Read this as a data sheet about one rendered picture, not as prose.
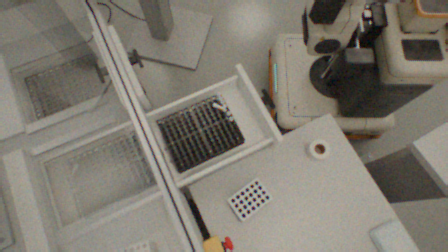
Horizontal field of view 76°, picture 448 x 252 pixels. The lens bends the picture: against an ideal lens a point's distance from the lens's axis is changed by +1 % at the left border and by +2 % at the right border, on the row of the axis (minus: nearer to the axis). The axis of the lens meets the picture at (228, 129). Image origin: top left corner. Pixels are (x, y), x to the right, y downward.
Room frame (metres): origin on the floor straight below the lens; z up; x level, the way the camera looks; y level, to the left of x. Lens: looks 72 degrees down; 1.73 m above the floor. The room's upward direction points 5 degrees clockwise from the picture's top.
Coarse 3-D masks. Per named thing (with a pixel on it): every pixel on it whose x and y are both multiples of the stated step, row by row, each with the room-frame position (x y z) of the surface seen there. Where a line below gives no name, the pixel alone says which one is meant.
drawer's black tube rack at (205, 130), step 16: (176, 112) 0.31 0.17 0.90; (192, 112) 0.32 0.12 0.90; (208, 112) 0.32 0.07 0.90; (160, 128) 0.26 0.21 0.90; (176, 128) 0.27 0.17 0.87; (192, 128) 0.27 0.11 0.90; (208, 128) 0.27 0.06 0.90; (224, 128) 0.28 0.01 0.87; (176, 144) 0.22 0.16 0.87; (192, 144) 0.22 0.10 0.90; (208, 144) 0.22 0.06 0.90; (224, 144) 0.23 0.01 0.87; (240, 144) 0.24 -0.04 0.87; (176, 160) 0.17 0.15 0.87; (192, 160) 0.17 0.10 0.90
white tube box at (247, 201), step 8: (248, 184) 0.12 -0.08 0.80; (256, 184) 0.13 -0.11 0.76; (240, 192) 0.10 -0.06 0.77; (248, 192) 0.10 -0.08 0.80; (256, 192) 0.10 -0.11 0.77; (264, 192) 0.11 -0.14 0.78; (232, 200) 0.07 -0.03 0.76; (240, 200) 0.07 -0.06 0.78; (248, 200) 0.07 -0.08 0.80; (256, 200) 0.08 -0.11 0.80; (264, 200) 0.08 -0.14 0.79; (232, 208) 0.05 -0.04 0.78; (240, 208) 0.05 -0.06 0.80; (248, 208) 0.05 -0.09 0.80; (256, 208) 0.05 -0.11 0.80; (240, 216) 0.02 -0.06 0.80; (248, 216) 0.02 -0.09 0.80
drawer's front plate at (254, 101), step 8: (240, 64) 0.49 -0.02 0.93; (240, 72) 0.46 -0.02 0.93; (240, 80) 0.45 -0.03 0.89; (248, 80) 0.43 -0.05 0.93; (240, 88) 0.44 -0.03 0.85; (248, 88) 0.41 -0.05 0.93; (248, 96) 0.40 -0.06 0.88; (256, 96) 0.38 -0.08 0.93; (248, 104) 0.39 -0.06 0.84; (256, 104) 0.36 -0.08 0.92; (256, 112) 0.35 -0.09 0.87; (264, 112) 0.33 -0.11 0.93; (264, 120) 0.31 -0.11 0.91; (272, 120) 0.30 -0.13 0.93; (264, 128) 0.30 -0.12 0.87; (272, 128) 0.28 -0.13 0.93; (272, 136) 0.26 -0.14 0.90; (280, 136) 0.26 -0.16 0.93; (272, 144) 0.25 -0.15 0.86; (280, 144) 0.24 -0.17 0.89
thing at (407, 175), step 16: (416, 144) 0.32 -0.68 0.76; (432, 144) 0.33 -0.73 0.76; (368, 160) 0.44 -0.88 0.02; (384, 160) 0.35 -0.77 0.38; (400, 160) 0.31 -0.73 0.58; (416, 160) 0.29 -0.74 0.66; (432, 160) 0.27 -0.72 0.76; (384, 176) 0.27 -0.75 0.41; (400, 176) 0.25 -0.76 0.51; (416, 176) 0.24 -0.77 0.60; (432, 176) 0.22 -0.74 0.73; (384, 192) 0.21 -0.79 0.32; (400, 192) 0.20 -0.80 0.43; (416, 192) 0.19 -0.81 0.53; (432, 192) 0.18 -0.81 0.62
